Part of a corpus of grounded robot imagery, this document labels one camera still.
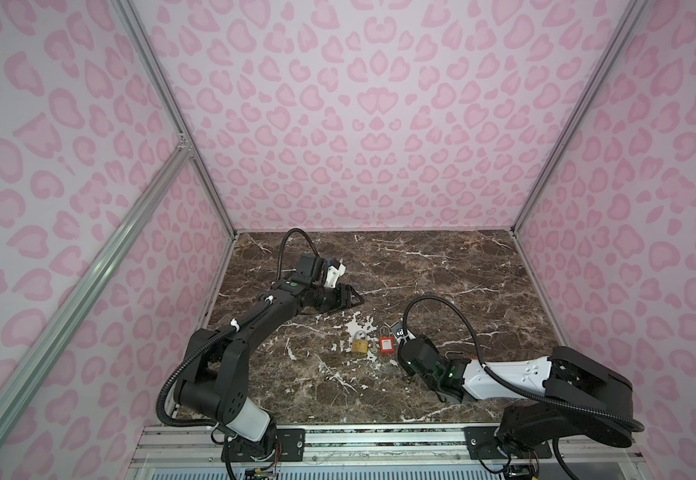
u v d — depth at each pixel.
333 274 0.82
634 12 0.69
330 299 0.76
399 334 0.74
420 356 0.64
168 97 0.82
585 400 0.43
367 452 0.72
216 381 0.44
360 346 0.90
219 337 0.46
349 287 0.78
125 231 0.68
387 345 0.87
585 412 0.40
